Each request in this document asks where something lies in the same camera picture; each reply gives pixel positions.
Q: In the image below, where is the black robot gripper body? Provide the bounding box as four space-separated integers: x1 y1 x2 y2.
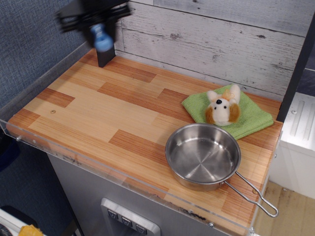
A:
56 0 130 32

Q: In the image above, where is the green cloth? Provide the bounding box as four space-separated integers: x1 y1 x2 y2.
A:
182 85 274 139

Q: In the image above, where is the plush corgi dog toy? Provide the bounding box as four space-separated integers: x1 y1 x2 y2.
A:
205 85 241 126

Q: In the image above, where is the stainless steel pan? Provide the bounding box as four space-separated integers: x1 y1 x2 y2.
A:
165 123 279 217

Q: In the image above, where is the silver control panel with buttons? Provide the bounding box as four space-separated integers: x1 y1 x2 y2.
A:
100 198 161 236

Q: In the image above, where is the yellow object bottom left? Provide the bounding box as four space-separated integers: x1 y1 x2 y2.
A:
18 225 44 236

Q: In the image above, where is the white box at right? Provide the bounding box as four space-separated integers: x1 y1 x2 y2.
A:
269 92 315 198

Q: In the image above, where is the clear acrylic table guard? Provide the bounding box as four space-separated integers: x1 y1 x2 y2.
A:
0 36 284 236

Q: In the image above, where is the black vertical post left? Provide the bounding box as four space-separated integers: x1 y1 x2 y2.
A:
95 14 116 68

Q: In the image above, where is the black vertical post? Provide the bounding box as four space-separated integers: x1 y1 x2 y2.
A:
95 14 116 68
276 15 315 122

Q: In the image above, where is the black vertical post right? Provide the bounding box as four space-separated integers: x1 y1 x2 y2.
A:
276 15 315 122

